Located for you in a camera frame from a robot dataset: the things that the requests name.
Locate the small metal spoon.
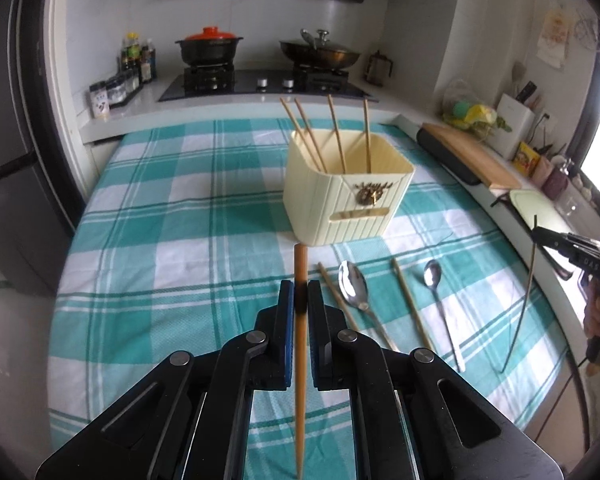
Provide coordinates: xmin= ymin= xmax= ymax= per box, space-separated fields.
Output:
xmin=423 ymin=259 xmax=467 ymax=374

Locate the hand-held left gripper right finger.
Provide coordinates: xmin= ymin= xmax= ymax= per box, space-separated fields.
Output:
xmin=306 ymin=280 xmax=566 ymax=480

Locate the pink cup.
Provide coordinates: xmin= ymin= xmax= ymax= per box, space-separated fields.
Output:
xmin=532 ymin=155 xmax=556 ymax=187

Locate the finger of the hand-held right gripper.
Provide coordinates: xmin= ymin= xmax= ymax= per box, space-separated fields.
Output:
xmin=531 ymin=226 xmax=600 ymax=255
xmin=550 ymin=246 xmax=600 ymax=276

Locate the cream ribbed utensil holder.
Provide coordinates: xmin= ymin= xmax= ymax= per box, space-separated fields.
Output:
xmin=283 ymin=129 xmax=415 ymax=247

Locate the white knife block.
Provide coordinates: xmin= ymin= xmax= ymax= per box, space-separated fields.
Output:
xmin=494 ymin=92 xmax=536 ymax=159

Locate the wall socket with plug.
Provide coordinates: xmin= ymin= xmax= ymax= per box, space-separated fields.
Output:
xmin=532 ymin=109 xmax=554 ymax=147

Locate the black cylindrical bar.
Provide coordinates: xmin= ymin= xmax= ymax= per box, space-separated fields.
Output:
xmin=416 ymin=127 xmax=484 ymax=187

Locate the black clay pot red lid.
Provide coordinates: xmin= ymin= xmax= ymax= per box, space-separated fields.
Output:
xmin=175 ymin=26 xmax=245 ymax=67

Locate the yellow green plastic bag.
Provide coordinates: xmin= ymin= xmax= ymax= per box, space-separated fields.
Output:
xmin=442 ymin=79 xmax=507 ymax=134

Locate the teal checkered tablecloth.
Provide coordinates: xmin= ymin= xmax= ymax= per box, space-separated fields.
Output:
xmin=47 ymin=119 xmax=571 ymax=480

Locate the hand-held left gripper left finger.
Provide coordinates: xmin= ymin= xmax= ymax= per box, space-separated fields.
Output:
xmin=35 ymin=280 xmax=297 ymax=480

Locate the green cutting board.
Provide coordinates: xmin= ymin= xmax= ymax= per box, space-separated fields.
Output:
xmin=508 ymin=188 xmax=561 ymax=224

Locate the tall dark sauce bottle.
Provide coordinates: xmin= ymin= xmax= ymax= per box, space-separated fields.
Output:
xmin=120 ymin=33 xmax=142 ymax=72

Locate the wall calendar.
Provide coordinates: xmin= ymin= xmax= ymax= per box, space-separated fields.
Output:
xmin=537 ymin=0 xmax=571 ymax=69

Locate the wooden cutting board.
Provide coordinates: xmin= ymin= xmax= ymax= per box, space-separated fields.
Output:
xmin=422 ymin=122 xmax=524 ymax=191

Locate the glass french press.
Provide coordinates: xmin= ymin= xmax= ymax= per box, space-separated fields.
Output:
xmin=364 ymin=50 xmax=395 ymax=87

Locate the grey refrigerator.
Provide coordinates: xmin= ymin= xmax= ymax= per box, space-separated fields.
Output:
xmin=0 ymin=0 xmax=73 ymax=297

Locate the hanging metal wire trivet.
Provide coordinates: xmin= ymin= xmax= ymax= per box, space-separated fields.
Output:
xmin=574 ymin=14 xmax=600 ymax=54

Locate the wooden chopstick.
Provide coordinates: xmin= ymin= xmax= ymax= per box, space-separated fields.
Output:
xmin=317 ymin=262 xmax=359 ymax=334
xmin=294 ymin=98 xmax=328 ymax=173
xmin=280 ymin=98 xmax=327 ymax=172
xmin=327 ymin=95 xmax=347 ymax=174
xmin=391 ymin=258 xmax=436 ymax=354
xmin=501 ymin=214 xmax=539 ymax=375
xmin=362 ymin=98 xmax=373 ymax=174
xmin=292 ymin=243 xmax=309 ymax=479

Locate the dark wok with lid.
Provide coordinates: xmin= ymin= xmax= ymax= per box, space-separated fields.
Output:
xmin=279 ymin=29 xmax=361 ymax=71

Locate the black door frame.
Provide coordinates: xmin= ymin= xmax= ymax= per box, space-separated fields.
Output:
xmin=10 ymin=0 xmax=81 ymax=236

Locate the white label spice jar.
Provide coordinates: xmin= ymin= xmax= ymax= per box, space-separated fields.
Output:
xmin=89 ymin=82 xmax=111 ymax=121

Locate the small dark sauce bottle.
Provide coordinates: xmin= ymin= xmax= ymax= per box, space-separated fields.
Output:
xmin=139 ymin=38 xmax=158 ymax=84

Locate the black gas cooktop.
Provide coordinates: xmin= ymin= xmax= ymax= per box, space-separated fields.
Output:
xmin=158 ymin=67 xmax=380 ymax=104

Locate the large metal spoon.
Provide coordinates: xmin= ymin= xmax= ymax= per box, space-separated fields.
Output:
xmin=337 ymin=260 xmax=401 ymax=354

